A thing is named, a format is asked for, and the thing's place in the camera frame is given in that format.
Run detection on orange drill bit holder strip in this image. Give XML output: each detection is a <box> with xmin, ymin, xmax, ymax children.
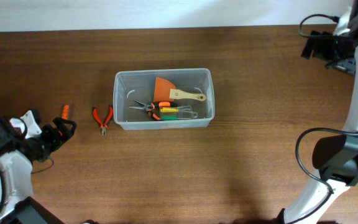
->
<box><xmin>59</xmin><ymin>105</ymin><xmax>70</xmax><ymax>137</ymax></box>

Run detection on small red-handled cutting pliers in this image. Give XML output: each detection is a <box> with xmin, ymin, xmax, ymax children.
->
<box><xmin>92</xmin><ymin>105</ymin><xmax>114</xmax><ymax>136</ymax></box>

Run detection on orange-black needle nose pliers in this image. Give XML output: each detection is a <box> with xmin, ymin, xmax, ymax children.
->
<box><xmin>130</xmin><ymin>100</ymin><xmax>178</xmax><ymax>121</ymax></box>

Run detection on orange scraper with wooden handle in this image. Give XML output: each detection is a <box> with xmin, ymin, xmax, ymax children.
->
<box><xmin>154</xmin><ymin>77</ymin><xmax>207</xmax><ymax>102</ymax></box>

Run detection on clear case of screwdrivers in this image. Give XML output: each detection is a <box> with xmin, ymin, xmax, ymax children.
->
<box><xmin>159</xmin><ymin>105</ymin><xmax>198</xmax><ymax>120</ymax></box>

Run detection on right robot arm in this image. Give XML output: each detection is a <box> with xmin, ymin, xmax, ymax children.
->
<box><xmin>274</xmin><ymin>1</ymin><xmax>358</xmax><ymax>223</ymax></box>

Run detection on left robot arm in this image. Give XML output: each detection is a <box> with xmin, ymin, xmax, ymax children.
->
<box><xmin>0</xmin><ymin>117</ymin><xmax>77</xmax><ymax>223</ymax></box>

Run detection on clear plastic container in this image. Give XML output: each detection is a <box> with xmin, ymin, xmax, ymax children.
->
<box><xmin>113</xmin><ymin>68</ymin><xmax>215</xmax><ymax>131</ymax></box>

